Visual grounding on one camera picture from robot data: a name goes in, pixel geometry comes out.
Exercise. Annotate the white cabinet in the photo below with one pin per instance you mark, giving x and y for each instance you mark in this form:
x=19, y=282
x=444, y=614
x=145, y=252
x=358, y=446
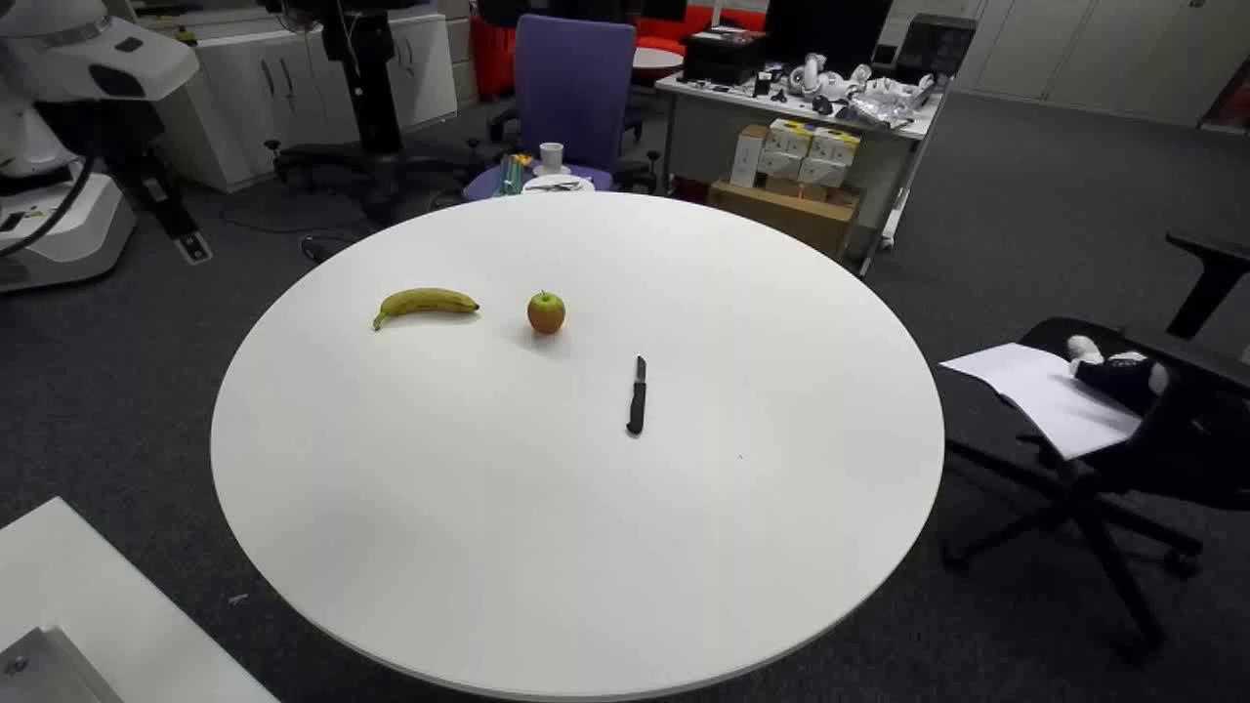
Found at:
x=260, y=91

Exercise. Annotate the red sofa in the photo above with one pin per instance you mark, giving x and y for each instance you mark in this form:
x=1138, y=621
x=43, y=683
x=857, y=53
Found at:
x=493, y=53

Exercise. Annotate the black white handheld controller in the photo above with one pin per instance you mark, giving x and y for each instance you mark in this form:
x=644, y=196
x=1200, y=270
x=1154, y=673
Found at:
x=1119, y=377

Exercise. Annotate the white paper bag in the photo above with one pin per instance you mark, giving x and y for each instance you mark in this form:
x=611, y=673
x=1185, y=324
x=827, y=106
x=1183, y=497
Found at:
x=783, y=155
x=831, y=160

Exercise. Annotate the metal mounting plate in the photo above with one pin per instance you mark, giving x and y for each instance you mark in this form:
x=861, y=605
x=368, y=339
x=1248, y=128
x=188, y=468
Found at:
x=43, y=667

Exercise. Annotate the white paper sheets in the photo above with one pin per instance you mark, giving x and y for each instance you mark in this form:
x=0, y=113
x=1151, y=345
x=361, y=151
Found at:
x=1041, y=391

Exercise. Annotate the yellow banana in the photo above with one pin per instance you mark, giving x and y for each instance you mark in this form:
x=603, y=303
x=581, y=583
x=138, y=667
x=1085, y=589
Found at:
x=425, y=304

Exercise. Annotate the white cup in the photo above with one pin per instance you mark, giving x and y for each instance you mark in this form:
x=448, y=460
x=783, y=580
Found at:
x=552, y=156

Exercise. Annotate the white cluttered desk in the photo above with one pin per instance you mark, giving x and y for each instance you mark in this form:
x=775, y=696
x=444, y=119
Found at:
x=705, y=128

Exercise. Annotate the red green apple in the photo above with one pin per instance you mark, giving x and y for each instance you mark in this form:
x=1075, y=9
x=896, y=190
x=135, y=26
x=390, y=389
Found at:
x=543, y=315

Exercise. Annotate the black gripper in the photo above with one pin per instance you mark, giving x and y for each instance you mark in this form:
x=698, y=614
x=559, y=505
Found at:
x=119, y=140

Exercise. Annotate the large cardboard box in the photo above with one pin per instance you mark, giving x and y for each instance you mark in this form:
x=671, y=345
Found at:
x=783, y=214

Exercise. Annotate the black case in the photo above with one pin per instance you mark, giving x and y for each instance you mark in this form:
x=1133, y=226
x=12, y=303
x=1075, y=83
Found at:
x=720, y=57

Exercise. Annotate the white machine base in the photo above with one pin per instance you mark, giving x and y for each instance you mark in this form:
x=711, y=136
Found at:
x=66, y=235

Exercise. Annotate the pile of plastic bags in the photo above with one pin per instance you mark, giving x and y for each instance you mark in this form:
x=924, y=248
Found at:
x=861, y=93

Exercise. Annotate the small black monitor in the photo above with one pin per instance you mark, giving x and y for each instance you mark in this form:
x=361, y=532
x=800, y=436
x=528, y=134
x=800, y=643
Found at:
x=941, y=44

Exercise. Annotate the black pedestal stand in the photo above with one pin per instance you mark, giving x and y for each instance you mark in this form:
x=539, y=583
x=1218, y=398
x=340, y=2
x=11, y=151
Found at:
x=372, y=79

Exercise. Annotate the large black monitor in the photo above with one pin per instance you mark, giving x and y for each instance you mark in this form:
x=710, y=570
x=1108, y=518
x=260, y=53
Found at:
x=827, y=32

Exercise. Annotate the green packet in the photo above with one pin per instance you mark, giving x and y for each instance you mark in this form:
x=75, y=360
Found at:
x=517, y=174

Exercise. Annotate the white plate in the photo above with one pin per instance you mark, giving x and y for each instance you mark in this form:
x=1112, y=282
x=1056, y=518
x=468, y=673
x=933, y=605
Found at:
x=559, y=184

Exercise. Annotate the purple office chair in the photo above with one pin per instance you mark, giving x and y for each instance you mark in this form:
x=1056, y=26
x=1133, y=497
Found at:
x=573, y=79

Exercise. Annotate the black swivel chair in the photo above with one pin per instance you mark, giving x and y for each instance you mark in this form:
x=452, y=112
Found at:
x=1172, y=442

